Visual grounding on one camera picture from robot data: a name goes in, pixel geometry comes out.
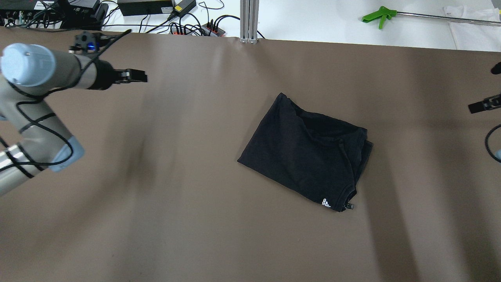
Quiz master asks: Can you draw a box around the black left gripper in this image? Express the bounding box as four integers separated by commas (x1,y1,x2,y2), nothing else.
94,60,148,90

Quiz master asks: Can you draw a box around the black graphic t-shirt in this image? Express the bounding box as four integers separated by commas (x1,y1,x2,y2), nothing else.
238,93,373,212

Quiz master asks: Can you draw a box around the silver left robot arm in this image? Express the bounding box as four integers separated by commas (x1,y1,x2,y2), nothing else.
0,43,148,195

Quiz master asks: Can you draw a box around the black power adapter box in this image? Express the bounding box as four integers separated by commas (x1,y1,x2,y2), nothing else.
117,0,174,16

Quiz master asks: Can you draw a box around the white folded cloth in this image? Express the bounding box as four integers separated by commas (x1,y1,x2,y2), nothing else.
443,5,501,52

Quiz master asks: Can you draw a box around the black electronics hub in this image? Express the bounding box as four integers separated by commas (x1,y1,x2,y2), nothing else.
0,0,109,31

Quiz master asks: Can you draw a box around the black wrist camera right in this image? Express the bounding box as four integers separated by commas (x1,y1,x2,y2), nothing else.
490,62,501,75

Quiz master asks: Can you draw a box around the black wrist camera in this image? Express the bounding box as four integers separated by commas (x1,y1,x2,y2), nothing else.
68,31,110,54
490,62,501,75

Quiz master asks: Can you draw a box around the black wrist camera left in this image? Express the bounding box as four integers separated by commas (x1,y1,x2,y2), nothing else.
68,31,110,54

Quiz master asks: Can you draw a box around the green handled grabber tool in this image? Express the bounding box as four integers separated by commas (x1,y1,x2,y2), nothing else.
361,6,501,30

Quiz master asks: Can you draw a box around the aluminium frame post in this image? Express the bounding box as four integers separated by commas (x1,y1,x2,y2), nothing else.
240,0,259,44

